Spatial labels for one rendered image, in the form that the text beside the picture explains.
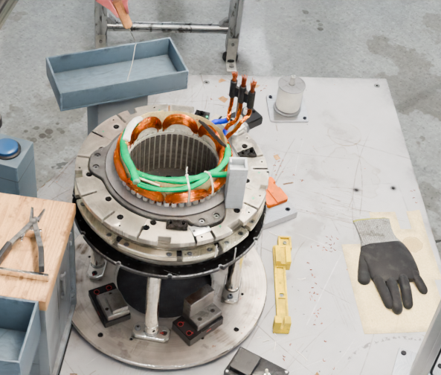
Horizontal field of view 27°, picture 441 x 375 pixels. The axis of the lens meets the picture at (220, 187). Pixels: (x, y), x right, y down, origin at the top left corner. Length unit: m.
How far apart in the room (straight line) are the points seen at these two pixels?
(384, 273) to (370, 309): 0.08
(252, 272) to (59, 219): 0.45
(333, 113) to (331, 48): 1.49
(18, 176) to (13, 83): 1.75
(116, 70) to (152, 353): 0.55
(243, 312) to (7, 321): 0.47
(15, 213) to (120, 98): 0.36
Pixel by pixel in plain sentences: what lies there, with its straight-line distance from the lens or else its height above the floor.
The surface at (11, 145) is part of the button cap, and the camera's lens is 1.66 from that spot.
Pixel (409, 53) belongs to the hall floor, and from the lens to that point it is 3.72.
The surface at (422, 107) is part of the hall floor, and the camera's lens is 3.49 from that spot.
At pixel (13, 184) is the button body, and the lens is 1.67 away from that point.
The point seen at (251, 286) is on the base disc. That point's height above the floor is 0.80.
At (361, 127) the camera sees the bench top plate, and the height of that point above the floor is 0.78.
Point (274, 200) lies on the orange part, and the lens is 1.92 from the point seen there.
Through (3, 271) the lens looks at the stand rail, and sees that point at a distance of 1.43.
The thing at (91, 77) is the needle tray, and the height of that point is 1.03.
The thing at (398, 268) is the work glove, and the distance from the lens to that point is 1.86.
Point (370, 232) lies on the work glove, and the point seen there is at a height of 0.79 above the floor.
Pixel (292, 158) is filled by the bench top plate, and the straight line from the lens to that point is 2.04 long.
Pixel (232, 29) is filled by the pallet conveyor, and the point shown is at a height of 0.15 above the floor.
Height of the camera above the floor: 2.20
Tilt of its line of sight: 46 degrees down
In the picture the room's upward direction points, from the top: 7 degrees clockwise
